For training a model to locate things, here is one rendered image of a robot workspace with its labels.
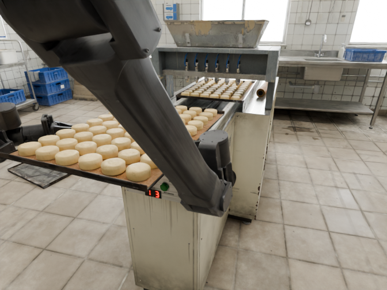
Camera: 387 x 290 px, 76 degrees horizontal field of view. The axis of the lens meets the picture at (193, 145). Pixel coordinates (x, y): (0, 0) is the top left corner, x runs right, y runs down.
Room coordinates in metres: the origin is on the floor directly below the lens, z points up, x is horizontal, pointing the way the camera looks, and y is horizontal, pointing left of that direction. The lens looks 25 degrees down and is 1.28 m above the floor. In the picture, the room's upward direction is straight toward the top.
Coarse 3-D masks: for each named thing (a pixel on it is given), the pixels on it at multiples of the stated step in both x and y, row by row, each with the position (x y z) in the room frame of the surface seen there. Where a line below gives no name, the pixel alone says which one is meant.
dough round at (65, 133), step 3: (63, 129) 0.67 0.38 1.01; (66, 129) 0.67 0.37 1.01; (69, 129) 0.67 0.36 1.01; (72, 129) 0.67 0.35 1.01; (57, 132) 0.65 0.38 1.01; (60, 132) 0.65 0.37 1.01; (63, 132) 0.65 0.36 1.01; (66, 132) 0.65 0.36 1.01; (69, 132) 0.65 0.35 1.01; (72, 132) 0.65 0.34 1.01; (57, 135) 0.64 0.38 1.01; (60, 135) 0.63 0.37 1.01; (63, 135) 0.64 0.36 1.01; (66, 135) 0.64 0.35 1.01; (69, 135) 0.64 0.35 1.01; (72, 135) 0.65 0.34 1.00; (60, 138) 0.63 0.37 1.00; (63, 138) 0.64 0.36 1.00; (66, 138) 0.64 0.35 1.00
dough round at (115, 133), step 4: (112, 128) 0.69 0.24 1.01; (116, 128) 0.69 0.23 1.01; (120, 128) 0.69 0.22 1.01; (108, 132) 0.65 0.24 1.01; (112, 132) 0.65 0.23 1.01; (116, 132) 0.66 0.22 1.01; (120, 132) 0.66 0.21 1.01; (112, 136) 0.65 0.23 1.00; (116, 136) 0.65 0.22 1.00; (120, 136) 0.66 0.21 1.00
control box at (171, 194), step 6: (162, 180) 0.76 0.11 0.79; (168, 180) 0.75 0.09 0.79; (156, 186) 0.76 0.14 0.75; (168, 186) 0.75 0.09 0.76; (138, 192) 0.79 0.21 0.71; (144, 192) 0.78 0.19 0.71; (150, 192) 0.77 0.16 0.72; (156, 192) 0.76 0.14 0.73; (162, 192) 0.76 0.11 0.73; (168, 192) 0.75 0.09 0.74; (174, 192) 0.74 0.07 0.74; (162, 198) 0.76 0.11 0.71; (168, 198) 0.75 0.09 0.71; (174, 198) 0.74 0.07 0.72
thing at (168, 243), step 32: (224, 128) 1.13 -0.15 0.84; (128, 192) 0.84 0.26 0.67; (128, 224) 0.85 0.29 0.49; (160, 224) 0.80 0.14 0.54; (192, 224) 0.75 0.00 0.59; (224, 224) 1.27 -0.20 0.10; (160, 256) 0.80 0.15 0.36; (192, 256) 0.75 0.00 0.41; (160, 288) 0.80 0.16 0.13; (192, 288) 0.75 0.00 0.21
